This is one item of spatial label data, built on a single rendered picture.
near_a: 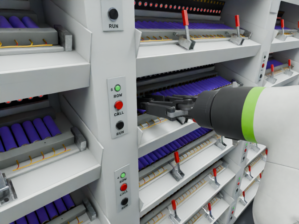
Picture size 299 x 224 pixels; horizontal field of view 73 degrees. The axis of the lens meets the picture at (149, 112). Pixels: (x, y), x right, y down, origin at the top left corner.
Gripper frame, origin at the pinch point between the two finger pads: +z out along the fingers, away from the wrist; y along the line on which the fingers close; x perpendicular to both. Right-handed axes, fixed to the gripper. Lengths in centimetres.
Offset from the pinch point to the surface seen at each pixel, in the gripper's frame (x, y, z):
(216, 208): -66, 44, 9
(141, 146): -8.5, -7.5, -4.0
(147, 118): -4.1, -1.5, -0.3
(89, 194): -20.3, -18.2, 6.2
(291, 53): 4, 122, 0
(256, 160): -65, 100, 11
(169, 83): 1.8, 17.9, 9.2
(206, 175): -43, 36, 8
